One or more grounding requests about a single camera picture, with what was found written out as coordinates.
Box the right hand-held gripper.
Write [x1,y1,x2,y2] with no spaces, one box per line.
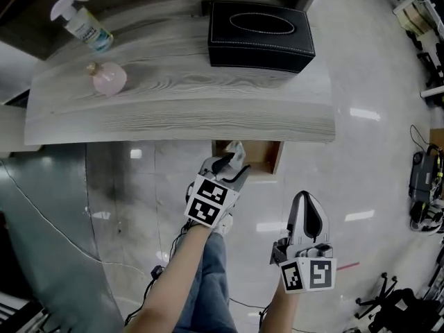
[270,190,338,294]

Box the white spray bottle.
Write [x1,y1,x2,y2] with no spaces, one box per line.
[49,0,114,53]

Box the grey wood-grain desk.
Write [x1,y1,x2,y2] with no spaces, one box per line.
[23,0,337,146]

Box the black equipment case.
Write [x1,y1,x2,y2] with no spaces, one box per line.
[408,143,444,205]

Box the person's right forearm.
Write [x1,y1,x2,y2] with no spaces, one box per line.
[257,284,301,333]

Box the brown cardboard box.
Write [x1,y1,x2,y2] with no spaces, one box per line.
[429,127,444,149]

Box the black office chair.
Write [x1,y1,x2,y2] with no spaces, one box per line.
[355,271,444,333]

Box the black leather tissue box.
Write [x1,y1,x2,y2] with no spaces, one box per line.
[207,0,317,75]

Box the person's blue jeans leg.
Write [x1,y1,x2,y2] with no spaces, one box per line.
[172,232,239,333]

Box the thin white cable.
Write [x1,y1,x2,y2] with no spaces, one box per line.
[0,158,147,278]

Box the round pink glass bottle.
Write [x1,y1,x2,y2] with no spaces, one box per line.
[85,60,128,96]

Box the person's white shoe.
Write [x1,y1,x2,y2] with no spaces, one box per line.
[211,213,234,237]

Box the black cable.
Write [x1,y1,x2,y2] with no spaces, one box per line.
[123,219,196,326]
[228,297,278,323]

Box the white and black device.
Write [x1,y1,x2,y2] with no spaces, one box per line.
[409,199,444,236]

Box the red floor tape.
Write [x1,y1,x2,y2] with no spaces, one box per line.
[334,261,361,272]

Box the dark grey floor mat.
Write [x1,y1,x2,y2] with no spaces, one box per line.
[0,143,126,333]

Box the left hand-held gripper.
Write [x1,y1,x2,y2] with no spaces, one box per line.
[183,152,252,228]

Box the wooden box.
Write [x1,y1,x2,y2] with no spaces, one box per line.
[212,139,285,177]

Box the person's left forearm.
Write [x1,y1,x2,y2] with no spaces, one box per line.
[126,224,213,333]

